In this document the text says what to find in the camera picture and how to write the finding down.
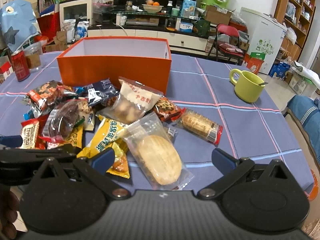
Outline white nut snack packet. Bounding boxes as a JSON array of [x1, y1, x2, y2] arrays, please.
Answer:
[[97, 77, 163, 124]]

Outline blue plaid tablecloth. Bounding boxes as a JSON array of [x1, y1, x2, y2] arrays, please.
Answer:
[[1, 53, 314, 192]]

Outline green mug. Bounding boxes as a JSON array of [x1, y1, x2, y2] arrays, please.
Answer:
[[229, 69, 265, 103]]

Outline orange storage box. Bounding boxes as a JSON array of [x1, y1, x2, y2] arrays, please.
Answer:
[[57, 36, 172, 93]]

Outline red white snack packet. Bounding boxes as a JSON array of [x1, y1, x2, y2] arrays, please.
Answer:
[[20, 119, 46, 150]]

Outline cardboard box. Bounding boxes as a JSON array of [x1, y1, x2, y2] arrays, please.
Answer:
[[204, 5, 232, 25]]

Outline white glass door cabinet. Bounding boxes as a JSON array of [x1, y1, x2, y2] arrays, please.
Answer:
[[59, 0, 93, 28]]

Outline red soda can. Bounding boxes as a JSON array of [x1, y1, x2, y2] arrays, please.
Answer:
[[11, 49, 30, 82]]

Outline grey orange crisp packet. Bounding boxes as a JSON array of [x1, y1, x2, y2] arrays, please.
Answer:
[[23, 80, 78, 118]]

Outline white tv cabinet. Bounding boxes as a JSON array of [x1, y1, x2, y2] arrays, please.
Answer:
[[88, 26, 207, 55]]

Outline clear biscuit roll packet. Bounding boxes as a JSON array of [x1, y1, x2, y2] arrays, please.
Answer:
[[176, 108, 223, 146]]

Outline dark navy snack packet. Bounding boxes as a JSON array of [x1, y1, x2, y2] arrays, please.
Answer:
[[85, 79, 119, 107]]

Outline clear round cracker packet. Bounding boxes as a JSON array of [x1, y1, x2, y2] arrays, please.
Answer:
[[118, 113, 194, 191]]

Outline dark red jujube packet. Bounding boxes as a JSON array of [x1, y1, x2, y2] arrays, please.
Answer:
[[41, 100, 79, 143]]

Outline wooden bookshelf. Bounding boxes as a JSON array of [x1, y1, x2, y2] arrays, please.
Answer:
[[274, 0, 316, 60]]

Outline yellow snack packet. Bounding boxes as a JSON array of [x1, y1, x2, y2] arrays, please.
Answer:
[[77, 116, 130, 179]]

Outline white chest freezer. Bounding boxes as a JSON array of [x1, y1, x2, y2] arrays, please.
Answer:
[[240, 7, 287, 75]]

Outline blue star fabric cover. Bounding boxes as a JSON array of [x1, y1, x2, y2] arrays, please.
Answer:
[[1, 0, 41, 53]]

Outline fruit bowl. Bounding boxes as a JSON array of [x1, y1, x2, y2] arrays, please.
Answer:
[[143, 0, 163, 13]]

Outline red folding chair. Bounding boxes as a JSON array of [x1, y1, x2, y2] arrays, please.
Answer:
[[207, 23, 245, 65]]

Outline clear plastic jar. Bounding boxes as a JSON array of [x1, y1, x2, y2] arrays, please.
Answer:
[[23, 42, 43, 71]]

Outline orange brown snack packet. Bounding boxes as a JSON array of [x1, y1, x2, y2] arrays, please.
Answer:
[[152, 96, 185, 122]]

